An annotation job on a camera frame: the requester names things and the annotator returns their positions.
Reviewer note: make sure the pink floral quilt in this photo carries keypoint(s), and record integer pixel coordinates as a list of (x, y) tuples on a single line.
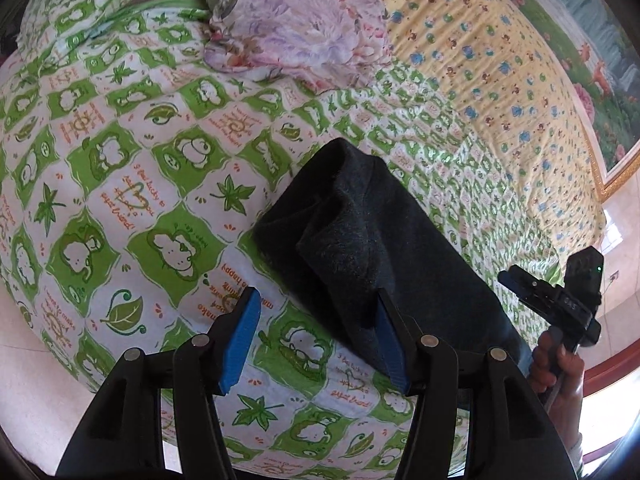
[(300, 25)]

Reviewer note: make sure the yellow printed bed sheet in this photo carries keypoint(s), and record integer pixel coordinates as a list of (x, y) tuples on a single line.
[(505, 85)]

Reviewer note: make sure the green panda print quilt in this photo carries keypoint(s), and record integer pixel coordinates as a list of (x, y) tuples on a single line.
[(165, 175)]

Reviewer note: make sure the dark grey pants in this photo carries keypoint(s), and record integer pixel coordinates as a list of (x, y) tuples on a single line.
[(380, 255)]

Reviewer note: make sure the landscape wall poster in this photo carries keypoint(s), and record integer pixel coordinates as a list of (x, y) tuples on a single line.
[(580, 55)]

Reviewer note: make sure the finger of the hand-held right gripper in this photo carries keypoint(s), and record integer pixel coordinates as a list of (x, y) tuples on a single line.
[(522, 285)]

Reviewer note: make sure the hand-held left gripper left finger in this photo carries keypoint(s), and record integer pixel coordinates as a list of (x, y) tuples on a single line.
[(242, 345)]

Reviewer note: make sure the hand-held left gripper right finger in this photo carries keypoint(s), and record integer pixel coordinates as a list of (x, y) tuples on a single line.
[(392, 345)]

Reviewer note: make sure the person's right hand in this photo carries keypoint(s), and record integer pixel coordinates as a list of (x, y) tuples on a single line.
[(557, 382)]

